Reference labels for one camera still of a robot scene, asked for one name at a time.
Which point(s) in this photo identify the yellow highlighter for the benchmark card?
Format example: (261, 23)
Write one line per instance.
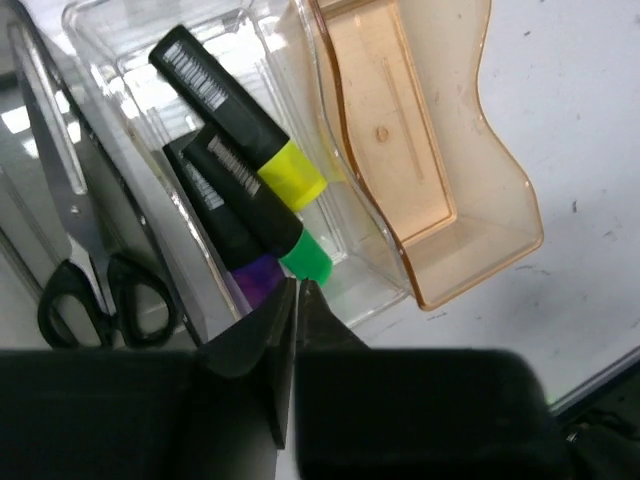
(220, 100)

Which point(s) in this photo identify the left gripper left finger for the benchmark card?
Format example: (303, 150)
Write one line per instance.
(256, 354)

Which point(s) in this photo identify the purple highlighter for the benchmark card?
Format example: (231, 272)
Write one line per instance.
(255, 271)

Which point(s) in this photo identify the clear container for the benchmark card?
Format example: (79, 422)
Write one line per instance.
(264, 45)

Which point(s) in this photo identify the orange container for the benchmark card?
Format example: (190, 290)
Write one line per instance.
(398, 91)

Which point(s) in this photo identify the black handled scissors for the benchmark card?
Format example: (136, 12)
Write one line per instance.
(106, 287)

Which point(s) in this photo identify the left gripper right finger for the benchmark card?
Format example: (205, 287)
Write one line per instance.
(318, 328)

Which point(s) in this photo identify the green highlighter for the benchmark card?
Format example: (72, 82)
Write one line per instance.
(259, 208)

